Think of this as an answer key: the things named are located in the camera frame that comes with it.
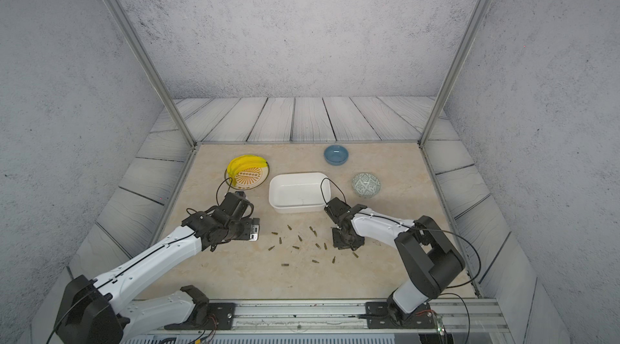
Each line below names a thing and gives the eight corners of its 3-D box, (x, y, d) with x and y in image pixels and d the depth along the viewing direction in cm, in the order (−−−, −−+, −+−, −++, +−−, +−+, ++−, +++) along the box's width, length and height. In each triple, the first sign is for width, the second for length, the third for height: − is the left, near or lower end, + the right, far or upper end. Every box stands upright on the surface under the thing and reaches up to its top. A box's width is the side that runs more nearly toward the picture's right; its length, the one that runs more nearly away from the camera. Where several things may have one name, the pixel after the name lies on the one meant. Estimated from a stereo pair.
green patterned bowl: (353, 197, 102) (354, 191, 99) (351, 179, 108) (352, 173, 105) (379, 197, 102) (382, 191, 99) (376, 179, 108) (378, 173, 105)
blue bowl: (321, 160, 116) (321, 155, 114) (331, 146, 122) (331, 142, 120) (341, 168, 113) (341, 164, 110) (350, 154, 119) (351, 149, 116)
